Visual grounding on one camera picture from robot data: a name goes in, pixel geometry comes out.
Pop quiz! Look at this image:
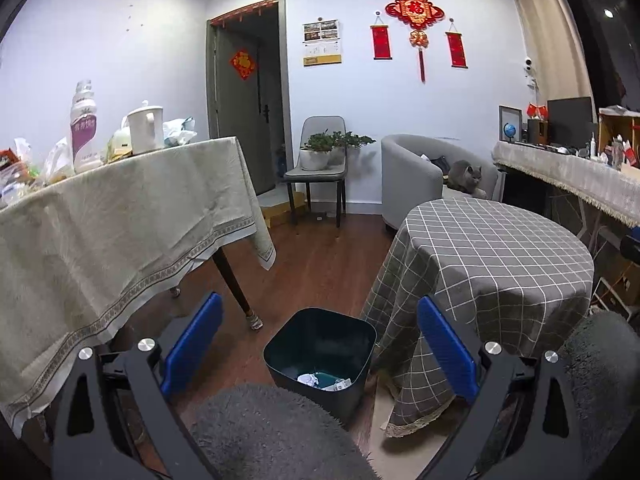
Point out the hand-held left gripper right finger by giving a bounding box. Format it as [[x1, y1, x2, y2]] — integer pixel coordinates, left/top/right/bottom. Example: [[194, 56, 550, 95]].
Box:
[[417, 296, 596, 480]]

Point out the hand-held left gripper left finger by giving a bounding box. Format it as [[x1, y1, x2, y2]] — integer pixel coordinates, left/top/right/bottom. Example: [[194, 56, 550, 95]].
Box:
[[50, 291, 224, 480]]

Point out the dark trash bin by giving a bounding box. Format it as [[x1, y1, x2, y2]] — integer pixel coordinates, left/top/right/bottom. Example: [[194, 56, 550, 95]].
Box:
[[263, 307, 378, 423]]

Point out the dark wooden table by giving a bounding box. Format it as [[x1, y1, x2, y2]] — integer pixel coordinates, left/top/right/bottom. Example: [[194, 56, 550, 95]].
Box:
[[212, 247, 267, 333]]

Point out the round table checked grey cloth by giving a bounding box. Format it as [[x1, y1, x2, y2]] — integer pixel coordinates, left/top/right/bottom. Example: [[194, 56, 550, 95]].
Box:
[[360, 197, 596, 438]]

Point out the person's left leg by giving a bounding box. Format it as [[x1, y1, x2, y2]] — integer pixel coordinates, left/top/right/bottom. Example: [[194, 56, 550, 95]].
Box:
[[189, 384, 381, 480]]

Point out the side table beige cloth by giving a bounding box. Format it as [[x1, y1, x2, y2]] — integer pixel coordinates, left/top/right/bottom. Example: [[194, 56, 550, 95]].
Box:
[[0, 136, 277, 436]]

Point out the flat cardboard box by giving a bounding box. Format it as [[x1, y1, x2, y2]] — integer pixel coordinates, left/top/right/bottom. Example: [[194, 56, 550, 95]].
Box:
[[260, 191, 307, 229]]

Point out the grey cat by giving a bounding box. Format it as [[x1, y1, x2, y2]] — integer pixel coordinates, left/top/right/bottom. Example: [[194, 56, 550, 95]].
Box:
[[446, 159, 488, 199]]

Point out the grey armchair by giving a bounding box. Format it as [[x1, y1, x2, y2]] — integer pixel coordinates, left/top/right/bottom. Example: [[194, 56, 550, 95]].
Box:
[[381, 134, 506, 233]]

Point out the side desk with fringed cloth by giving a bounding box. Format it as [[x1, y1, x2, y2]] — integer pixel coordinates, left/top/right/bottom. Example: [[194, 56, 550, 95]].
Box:
[[492, 141, 640, 228]]

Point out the yellow packet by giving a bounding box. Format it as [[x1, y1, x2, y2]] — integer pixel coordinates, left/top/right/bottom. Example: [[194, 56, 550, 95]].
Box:
[[105, 127, 133, 163]]

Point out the white plastic bag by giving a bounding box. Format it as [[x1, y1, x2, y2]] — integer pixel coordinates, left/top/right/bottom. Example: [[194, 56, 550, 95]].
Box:
[[162, 116, 198, 148]]

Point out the white kettle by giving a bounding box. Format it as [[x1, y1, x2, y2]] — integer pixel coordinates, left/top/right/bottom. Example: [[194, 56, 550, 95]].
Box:
[[122, 101, 166, 155]]

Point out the potted plant white pot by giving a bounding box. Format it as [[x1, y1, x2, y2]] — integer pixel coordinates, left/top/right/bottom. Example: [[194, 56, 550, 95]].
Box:
[[300, 132, 335, 172], [327, 130, 377, 166]]

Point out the grey door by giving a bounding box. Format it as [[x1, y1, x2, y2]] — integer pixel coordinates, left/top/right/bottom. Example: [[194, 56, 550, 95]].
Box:
[[206, 0, 293, 198]]

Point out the clear plastic bag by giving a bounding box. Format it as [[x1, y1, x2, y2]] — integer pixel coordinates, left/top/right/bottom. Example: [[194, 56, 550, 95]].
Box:
[[42, 137, 76, 183]]

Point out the plastic bottle purple label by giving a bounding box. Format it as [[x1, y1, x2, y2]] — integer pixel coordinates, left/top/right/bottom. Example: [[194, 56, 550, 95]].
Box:
[[69, 80, 103, 173]]

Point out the grey dining chair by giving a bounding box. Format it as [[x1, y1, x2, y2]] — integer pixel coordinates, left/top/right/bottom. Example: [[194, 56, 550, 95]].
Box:
[[284, 116, 348, 228]]

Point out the black monitor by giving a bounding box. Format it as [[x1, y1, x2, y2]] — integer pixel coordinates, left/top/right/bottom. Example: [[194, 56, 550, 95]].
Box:
[[546, 96, 596, 148]]

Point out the open brown cardboard box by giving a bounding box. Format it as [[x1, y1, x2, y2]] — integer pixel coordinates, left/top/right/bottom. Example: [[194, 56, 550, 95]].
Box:
[[597, 106, 640, 166]]

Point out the red diamond door decoration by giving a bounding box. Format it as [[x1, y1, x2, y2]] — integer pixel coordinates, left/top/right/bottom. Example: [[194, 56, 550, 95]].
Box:
[[229, 50, 257, 81]]

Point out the beige curtain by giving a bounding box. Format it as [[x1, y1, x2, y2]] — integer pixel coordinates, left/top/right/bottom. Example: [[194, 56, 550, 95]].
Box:
[[512, 0, 596, 111]]

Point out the red door fringe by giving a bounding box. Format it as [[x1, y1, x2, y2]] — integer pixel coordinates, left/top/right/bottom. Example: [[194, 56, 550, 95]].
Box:
[[209, 0, 286, 27]]

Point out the red Chinese knot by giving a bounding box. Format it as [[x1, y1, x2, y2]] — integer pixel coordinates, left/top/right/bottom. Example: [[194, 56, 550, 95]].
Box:
[[384, 0, 446, 83]]

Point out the picture frame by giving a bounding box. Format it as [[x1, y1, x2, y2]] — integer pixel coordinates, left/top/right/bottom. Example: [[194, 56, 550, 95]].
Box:
[[498, 105, 524, 143]]

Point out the white security camera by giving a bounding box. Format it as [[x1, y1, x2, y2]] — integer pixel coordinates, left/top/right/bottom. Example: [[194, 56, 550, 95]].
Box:
[[520, 55, 540, 88]]

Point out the red wall scroll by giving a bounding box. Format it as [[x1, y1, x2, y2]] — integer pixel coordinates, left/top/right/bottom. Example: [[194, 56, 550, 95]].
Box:
[[370, 10, 393, 61], [445, 17, 468, 68]]

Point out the wall calendar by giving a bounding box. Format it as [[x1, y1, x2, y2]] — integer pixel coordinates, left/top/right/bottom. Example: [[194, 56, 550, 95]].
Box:
[[302, 20, 343, 67]]

